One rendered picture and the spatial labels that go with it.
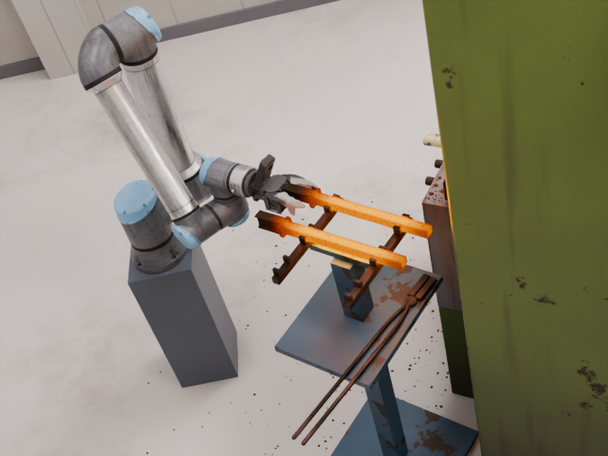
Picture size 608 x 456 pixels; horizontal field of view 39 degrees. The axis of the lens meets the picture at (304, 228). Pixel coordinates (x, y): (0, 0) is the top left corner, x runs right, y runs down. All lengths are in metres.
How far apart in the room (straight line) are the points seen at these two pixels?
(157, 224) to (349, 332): 0.80
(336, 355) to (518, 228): 0.62
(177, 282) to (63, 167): 1.84
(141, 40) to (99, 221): 1.84
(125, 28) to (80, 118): 2.51
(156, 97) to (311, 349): 0.87
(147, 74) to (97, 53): 0.18
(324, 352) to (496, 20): 1.05
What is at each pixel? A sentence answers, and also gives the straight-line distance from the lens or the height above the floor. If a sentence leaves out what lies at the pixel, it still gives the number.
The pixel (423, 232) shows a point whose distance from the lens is 2.15.
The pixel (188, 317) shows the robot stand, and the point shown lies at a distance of 3.05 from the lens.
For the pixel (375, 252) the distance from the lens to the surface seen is 2.12.
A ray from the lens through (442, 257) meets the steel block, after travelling 2.54.
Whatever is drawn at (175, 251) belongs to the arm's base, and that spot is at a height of 0.64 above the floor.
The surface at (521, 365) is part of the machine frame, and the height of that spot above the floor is 0.66.
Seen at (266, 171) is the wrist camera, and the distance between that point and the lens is 2.35.
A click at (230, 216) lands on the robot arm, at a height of 0.89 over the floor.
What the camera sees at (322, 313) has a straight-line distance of 2.39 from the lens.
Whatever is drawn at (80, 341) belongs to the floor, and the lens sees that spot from 3.70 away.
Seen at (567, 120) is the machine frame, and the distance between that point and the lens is 1.73.
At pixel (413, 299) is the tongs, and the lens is 2.35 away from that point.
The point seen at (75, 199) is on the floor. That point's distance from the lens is 4.39.
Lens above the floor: 2.55
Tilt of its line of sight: 43 degrees down
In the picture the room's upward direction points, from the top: 16 degrees counter-clockwise
